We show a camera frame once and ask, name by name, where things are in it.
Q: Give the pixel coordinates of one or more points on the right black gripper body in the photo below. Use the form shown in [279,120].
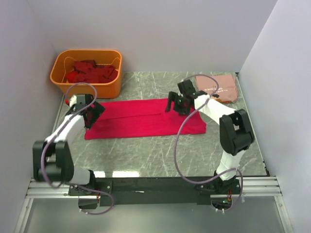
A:
[181,108]

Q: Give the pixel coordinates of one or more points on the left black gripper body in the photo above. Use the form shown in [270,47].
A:
[96,112]

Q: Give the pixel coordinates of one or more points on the bright pink t-shirt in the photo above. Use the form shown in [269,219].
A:
[135,118]

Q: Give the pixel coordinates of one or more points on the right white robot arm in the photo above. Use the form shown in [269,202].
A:
[235,129]

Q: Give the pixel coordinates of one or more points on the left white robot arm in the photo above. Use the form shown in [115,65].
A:
[52,160]

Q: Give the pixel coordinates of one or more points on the orange plastic basket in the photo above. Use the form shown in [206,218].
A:
[64,65]

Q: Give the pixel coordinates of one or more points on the dark red t-shirt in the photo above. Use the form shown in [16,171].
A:
[88,71]

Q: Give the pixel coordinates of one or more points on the folded pink printed t-shirt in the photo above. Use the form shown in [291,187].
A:
[227,91]

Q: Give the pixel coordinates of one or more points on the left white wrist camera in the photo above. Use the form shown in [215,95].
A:
[71,101]

